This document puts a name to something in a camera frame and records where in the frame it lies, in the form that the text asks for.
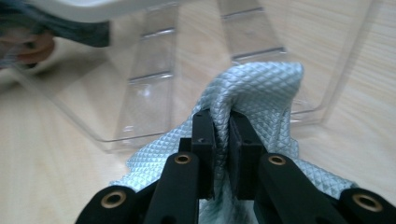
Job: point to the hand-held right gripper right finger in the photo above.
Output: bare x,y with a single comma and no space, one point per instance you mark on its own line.
246,155

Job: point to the clear plastic divided organizer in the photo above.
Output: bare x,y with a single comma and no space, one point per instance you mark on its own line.
149,93

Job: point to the light blue quilted cloth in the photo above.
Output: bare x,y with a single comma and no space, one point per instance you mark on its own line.
258,90

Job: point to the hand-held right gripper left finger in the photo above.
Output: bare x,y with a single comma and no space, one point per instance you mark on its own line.
203,146

